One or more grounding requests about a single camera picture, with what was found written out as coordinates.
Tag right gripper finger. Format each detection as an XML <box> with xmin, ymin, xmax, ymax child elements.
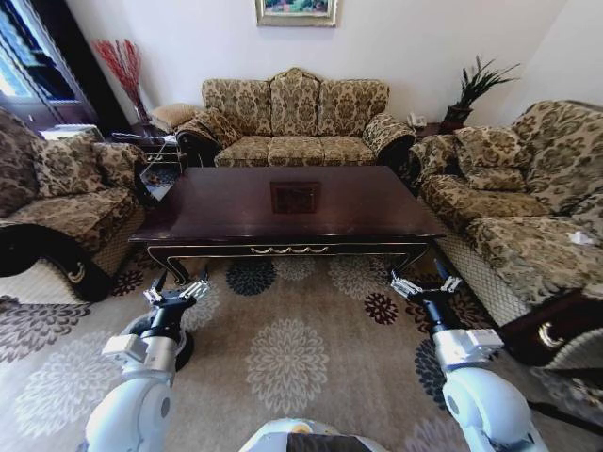
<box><xmin>433</xmin><ymin>257</ymin><xmax>465</xmax><ymax>297</ymax></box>
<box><xmin>389</xmin><ymin>268</ymin><xmax>423</xmax><ymax>301</ymax></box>

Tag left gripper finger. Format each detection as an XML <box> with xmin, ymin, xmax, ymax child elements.
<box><xmin>177</xmin><ymin>265</ymin><xmax>212</xmax><ymax>301</ymax></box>
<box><xmin>142</xmin><ymin>272</ymin><xmax>167</xmax><ymax>308</ymax></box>

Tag two-seat floral sofa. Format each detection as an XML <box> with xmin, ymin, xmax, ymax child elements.
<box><xmin>407</xmin><ymin>99</ymin><xmax>603</xmax><ymax>373</ymax></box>

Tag beige floral rug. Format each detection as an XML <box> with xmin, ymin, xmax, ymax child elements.
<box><xmin>0</xmin><ymin>253</ymin><xmax>603</xmax><ymax>452</ymax></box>

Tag magazine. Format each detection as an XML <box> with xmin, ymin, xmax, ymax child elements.
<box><xmin>139</xmin><ymin>169</ymin><xmax>183</xmax><ymax>202</ymax></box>

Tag floral armchair with black arm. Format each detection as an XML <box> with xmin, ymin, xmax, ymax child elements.
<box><xmin>0</xmin><ymin>106</ymin><xmax>152</xmax><ymax>302</ymax></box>

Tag small floral cushion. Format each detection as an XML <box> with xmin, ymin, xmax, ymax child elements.
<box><xmin>464</xmin><ymin>166</ymin><xmax>530</xmax><ymax>193</ymax></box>
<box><xmin>92</xmin><ymin>142</ymin><xmax>139</xmax><ymax>190</ymax></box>

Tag dark wooden coffee table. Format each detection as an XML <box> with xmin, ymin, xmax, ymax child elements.
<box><xmin>127</xmin><ymin>164</ymin><xmax>448</xmax><ymax>286</ymax></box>

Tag glass side table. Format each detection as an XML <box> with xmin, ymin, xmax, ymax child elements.
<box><xmin>134</xmin><ymin>133</ymin><xmax>187</xmax><ymax>206</ymax></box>

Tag large floral cushion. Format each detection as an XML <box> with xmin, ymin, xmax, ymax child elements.
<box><xmin>33</xmin><ymin>137</ymin><xmax>104</xmax><ymax>198</ymax></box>
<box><xmin>453</xmin><ymin>125</ymin><xmax>534</xmax><ymax>171</ymax></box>

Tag dark plant pot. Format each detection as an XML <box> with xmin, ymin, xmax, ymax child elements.
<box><xmin>444</xmin><ymin>104</ymin><xmax>475</xmax><ymax>125</ymax></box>

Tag plain tan cushion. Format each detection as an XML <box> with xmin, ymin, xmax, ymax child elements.
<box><xmin>149</xmin><ymin>104</ymin><xmax>204</xmax><ymax>129</ymax></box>

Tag white robot front shell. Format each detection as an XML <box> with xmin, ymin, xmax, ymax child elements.
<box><xmin>239</xmin><ymin>417</ymin><xmax>376</xmax><ymax>452</ymax></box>

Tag green potted plant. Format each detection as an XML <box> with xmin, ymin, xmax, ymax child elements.
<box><xmin>453</xmin><ymin>55</ymin><xmax>522</xmax><ymax>110</ymax></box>

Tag three-seat floral sofa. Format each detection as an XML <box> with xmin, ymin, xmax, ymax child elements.
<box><xmin>176</xmin><ymin>67</ymin><xmax>416</xmax><ymax>169</ymax></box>

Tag red decorative branches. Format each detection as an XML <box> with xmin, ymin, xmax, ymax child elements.
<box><xmin>91</xmin><ymin>39</ymin><xmax>145</xmax><ymax>121</ymax></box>

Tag dark wooden glass cabinet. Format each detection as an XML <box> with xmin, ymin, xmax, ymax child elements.
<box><xmin>0</xmin><ymin>0</ymin><xmax>119</xmax><ymax>137</ymax></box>

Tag framed landscape painting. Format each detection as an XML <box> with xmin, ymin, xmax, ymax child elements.
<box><xmin>255</xmin><ymin>0</ymin><xmax>339</xmax><ymax>28</ymax></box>

